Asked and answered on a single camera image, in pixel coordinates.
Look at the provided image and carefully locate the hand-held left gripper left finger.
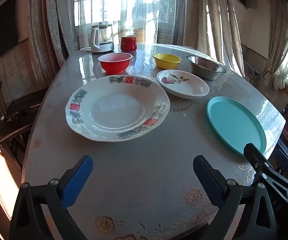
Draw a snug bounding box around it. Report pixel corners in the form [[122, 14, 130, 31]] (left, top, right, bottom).
[[9, 155, 93, 240]]

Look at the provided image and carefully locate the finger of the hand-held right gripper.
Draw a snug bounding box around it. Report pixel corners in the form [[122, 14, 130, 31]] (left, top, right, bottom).
[[271, 141, 288, 188], [243, 142, 288, 198]]

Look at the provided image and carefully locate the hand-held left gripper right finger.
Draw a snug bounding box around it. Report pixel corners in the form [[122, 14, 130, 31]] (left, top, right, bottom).
[[193, 155, 279, 240]]

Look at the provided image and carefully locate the teal plastic plate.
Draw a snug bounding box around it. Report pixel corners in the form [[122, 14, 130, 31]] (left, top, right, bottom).
[[206, 96, 267, 157]]

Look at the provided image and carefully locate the white plate rose print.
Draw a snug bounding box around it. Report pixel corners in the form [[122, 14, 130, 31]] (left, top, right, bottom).
[[157, 69, 210, 100]]

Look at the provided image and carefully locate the stainless steel bowl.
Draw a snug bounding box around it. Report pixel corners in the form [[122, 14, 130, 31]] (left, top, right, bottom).
[[186, 55, 227, 81]]

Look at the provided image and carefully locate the red plastic bowl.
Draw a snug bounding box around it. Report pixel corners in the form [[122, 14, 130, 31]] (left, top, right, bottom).
[[98, 53, 133, 74]]

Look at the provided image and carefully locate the yellow plastic bowl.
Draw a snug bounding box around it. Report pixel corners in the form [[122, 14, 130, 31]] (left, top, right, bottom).
[[153, 53, 182, 70]]

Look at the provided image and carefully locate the crumpled grey bag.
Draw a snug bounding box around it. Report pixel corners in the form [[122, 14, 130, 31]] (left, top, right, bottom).
[[245, 64, 259, 83]]

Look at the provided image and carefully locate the dark low cabinet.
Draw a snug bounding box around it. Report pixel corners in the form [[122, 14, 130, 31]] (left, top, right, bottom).
[[0, 87, 49, 145]]

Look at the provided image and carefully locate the beige velvet curtain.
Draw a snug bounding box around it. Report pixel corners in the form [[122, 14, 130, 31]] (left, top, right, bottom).
[[263, 0, 288, 90], [183, 0, 245, 78], [27, 0, 78, 80]]

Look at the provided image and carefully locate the glass electric kettle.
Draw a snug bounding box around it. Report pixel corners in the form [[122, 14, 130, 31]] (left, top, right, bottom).
[[89, 22, 115, 54]]

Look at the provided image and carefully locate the red mug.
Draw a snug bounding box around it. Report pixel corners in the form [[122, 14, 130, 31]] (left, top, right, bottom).
[[120, 35, 137, 51]]

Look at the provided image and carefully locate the grey sheer curtain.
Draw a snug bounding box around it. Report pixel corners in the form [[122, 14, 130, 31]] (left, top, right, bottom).
[[74, 0, 187, 45]]

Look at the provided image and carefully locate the large balcony window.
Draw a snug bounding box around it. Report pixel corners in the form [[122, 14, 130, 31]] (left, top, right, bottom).
[[74, 0, 197, 43]]

